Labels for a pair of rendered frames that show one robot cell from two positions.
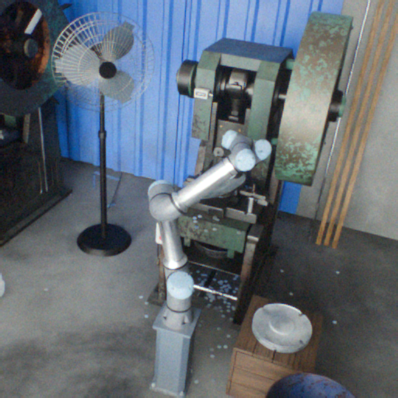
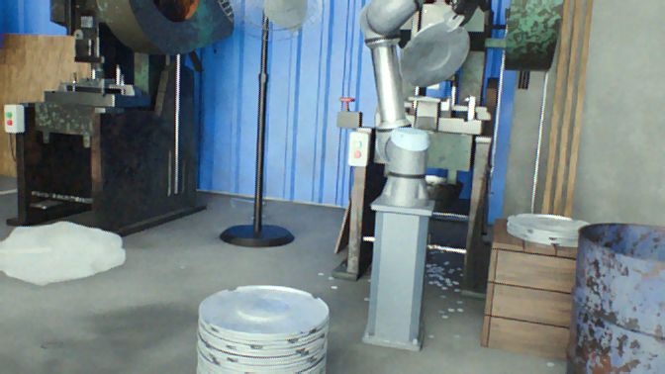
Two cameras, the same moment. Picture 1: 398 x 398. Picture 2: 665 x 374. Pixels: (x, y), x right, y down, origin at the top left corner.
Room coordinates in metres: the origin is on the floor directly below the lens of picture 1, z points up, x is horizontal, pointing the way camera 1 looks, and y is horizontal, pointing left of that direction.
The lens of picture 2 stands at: (-0.15, 0.28, 0.79)
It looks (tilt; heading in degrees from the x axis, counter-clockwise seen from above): 9 degrees down; 359
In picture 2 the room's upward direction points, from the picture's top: 3 degrees clockwise
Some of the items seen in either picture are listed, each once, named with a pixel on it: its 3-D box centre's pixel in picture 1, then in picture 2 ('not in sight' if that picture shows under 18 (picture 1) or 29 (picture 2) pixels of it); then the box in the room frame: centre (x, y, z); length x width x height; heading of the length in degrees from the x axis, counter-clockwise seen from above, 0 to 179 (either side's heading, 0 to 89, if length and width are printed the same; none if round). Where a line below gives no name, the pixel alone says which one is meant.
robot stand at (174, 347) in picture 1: (174, 350); (399, 270); (1.64, 0.03, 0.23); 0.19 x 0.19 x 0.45; 77
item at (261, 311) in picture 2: not in sight; (264, 309); (1.08, 0.41, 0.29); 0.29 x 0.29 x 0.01
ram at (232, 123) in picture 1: (230, 142); (436, 38); (2.37, -0.15, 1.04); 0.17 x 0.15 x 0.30; 163
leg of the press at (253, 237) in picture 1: (268, 228); (488, 174); (2.47, -0.46, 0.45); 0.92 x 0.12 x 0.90; 163
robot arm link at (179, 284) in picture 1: (179, 289); (408, 149); (1.64, 0.03, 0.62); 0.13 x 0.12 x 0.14; 10
